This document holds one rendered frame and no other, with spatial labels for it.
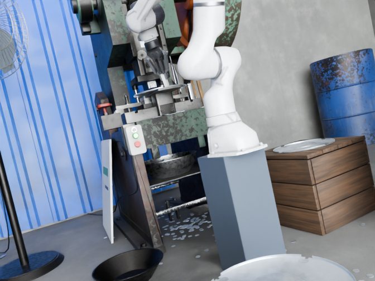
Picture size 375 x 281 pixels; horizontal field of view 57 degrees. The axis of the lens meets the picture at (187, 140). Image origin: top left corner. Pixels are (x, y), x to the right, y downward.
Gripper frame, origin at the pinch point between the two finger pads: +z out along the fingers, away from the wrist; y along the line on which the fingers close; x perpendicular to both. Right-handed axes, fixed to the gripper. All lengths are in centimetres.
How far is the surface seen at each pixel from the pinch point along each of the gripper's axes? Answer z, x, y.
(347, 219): 75, -27, 71
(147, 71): -5.0, 11.0, -12.7
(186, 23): -19, 66, -1
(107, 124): 8.1, -25.9, -24.2
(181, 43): -8, 63, -7
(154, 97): 7.8, 2.4, -10.2
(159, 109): 14.3, -0.5, -8.3
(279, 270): 25, -104, 55
